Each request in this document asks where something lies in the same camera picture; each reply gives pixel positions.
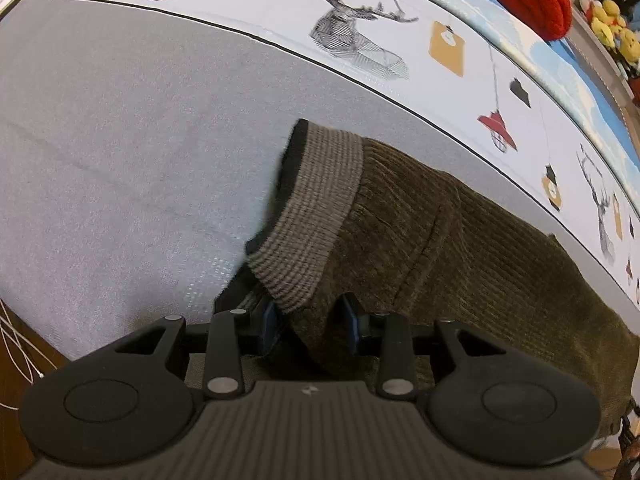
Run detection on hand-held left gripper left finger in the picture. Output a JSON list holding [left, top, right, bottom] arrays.
[[115, 302, 286, 401]]

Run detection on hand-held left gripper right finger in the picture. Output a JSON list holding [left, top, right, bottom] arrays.
[[337, 294, 506, 402]]

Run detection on dark olive corduroy pants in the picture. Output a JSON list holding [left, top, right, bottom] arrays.
[[215, 119, 640, 437]]

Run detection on deer print bed sheet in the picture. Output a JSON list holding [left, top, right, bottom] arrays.
[[0, 0, 640, 411]]

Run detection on light blue patterned blanket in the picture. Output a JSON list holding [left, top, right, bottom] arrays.
[[357, 0, 640, 173]]

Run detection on yellow bear plush toy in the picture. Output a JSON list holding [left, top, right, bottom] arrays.
[[612, 27, 640, 67]]

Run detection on white cord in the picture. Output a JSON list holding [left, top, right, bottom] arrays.
[[0, 302, 44, 382]]

